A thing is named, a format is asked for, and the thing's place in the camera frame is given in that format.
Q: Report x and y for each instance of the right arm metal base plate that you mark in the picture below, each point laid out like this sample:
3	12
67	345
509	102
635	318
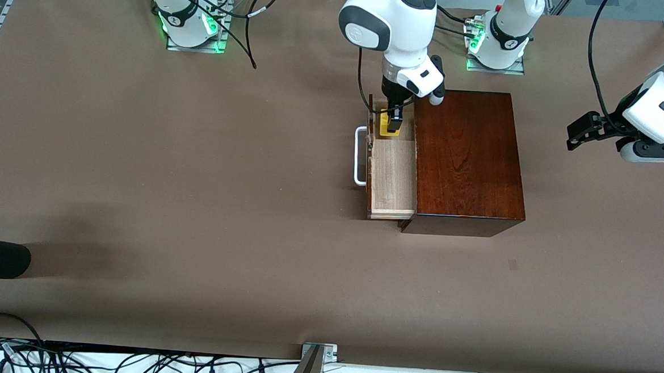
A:
197	48

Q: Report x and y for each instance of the yellow cube block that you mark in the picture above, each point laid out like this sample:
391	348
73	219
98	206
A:
384	125

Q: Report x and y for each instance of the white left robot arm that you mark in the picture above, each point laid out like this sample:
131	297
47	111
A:
510	31

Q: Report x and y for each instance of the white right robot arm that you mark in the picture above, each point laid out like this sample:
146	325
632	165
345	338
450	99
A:
397	25

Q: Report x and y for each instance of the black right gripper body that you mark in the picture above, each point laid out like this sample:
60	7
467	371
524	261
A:
392	94

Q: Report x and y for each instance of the light wood drawer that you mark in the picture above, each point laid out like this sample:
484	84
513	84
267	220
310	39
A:
392	178

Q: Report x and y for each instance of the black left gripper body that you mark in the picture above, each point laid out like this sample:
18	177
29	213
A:
615	119

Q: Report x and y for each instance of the silver metal bracket plate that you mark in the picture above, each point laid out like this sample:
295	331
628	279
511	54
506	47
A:
328	351

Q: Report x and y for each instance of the dark red wooden cabinet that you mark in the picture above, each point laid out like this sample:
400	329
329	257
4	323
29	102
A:
469	171

